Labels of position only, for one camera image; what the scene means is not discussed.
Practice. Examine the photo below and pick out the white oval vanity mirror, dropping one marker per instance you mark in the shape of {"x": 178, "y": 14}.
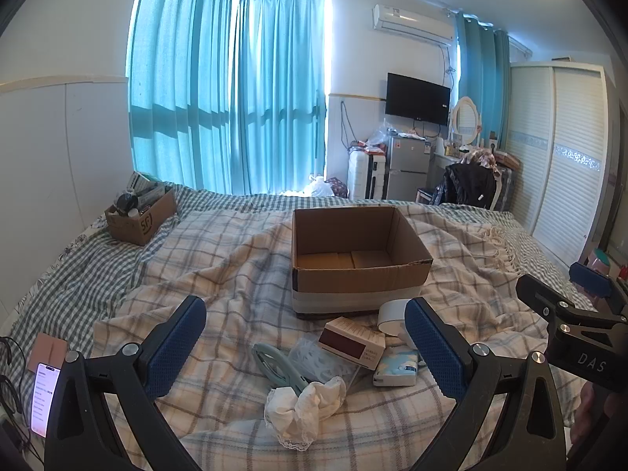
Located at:
{"x": 466, "y": 118}

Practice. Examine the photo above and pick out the smartphone with lit screen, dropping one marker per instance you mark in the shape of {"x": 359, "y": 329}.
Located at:
{"x": 45, "y": 400}

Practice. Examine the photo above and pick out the brown card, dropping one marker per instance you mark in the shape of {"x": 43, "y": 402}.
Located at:
{"x": 46, "y": 348}

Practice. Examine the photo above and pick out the white sliding door wardrobe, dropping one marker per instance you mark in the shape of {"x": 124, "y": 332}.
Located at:
{"x": 554, "y": 157}

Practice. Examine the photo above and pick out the person's right hand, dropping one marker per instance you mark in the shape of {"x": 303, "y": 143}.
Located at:
{"x": 586, "y": 409}

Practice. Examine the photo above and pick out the white chair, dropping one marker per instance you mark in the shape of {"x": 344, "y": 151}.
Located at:
{"x": 498, "y": 189}

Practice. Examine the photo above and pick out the white dressing table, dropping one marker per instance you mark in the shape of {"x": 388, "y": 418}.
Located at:
{"x": 441, "y": 167}

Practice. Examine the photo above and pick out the wide teal curtain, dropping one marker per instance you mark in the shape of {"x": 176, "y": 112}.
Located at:
{"x": 176, "y": 83}

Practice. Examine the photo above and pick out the small printed cardboard box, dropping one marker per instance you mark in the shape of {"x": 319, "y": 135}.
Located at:
{"x": 142, "y": 225}

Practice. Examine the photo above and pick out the floral cloth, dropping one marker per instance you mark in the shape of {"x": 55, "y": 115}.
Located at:
{"x": 481, "y": 157}

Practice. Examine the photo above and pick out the white air conditioner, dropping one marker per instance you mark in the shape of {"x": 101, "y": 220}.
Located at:
{"x": 412, "y": 22}

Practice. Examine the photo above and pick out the crumpled clear plastic bag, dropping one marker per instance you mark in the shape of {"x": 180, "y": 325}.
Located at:
{"x": 378, "y": 133}

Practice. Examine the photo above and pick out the white lace cloth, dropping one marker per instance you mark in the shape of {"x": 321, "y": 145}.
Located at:
{"x": 304, "y": 409}

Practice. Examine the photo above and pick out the red and white carton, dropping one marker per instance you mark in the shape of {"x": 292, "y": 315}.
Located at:
{"x": 351, "y": 343}

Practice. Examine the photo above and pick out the green and pink container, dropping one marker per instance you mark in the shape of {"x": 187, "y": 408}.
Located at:
{"x": 599, "y": 261}

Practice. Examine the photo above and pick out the blue tissue packet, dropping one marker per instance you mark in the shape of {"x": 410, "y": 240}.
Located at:
{"x": 396, "y": 367}

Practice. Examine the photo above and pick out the narrow teal curtain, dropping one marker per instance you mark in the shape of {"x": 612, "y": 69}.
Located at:
{"x": 483, "y": 73}

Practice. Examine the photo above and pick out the white plastic bag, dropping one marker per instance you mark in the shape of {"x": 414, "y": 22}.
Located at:
{"x": 320, "y": 187}

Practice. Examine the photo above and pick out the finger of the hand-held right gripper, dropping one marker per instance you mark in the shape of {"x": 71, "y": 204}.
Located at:
{"x": 539, "y": 294}
{"x": 591, "y": 277}

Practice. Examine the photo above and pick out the large cardboard box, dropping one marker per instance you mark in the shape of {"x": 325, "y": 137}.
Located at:
{"x": 360, "y": 279}

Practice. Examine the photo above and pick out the beige plaid blanket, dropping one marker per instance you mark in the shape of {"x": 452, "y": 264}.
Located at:
{"x": 235, "y": 274}

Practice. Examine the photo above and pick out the black wall television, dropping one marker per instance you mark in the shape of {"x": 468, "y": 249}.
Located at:
{"x": 417, "y": 97}

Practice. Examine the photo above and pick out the clear plastic bag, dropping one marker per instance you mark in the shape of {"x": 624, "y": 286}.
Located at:
{"x": 378, "y": 133}
{"x": 319, "y": 360}

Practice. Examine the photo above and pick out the white tape roll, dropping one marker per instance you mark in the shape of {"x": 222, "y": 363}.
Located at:
{"x": 392, "y": 316}

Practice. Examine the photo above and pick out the white suitcase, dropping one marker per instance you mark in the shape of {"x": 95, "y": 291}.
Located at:
{"x": 360, "y": 176}

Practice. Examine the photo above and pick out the small stool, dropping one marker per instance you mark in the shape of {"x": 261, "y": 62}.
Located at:
{"x": 424, "y": 195}

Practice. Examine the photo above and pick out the black round container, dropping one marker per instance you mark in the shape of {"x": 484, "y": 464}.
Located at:
{"x": 127, "y": 202}

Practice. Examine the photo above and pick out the black jacket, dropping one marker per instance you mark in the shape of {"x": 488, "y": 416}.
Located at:
{"x": 466, "y": 184}

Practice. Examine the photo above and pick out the dark patterned bag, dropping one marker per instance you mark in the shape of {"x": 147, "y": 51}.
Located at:
{"x": 338, "y": 189}

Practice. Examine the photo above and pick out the silver mini fridge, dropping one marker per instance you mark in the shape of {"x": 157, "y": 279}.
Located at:
{"x": 409, "y": 167}

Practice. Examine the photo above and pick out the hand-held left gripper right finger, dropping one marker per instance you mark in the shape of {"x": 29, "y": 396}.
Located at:
{"x": 434, "y": 348}

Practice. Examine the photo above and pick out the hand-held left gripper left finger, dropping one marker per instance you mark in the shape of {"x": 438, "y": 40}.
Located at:
{"x": 176, "y": 348}

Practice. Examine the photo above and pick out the green and white boxes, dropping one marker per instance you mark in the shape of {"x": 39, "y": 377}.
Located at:
{"x": 147, "y": 184}

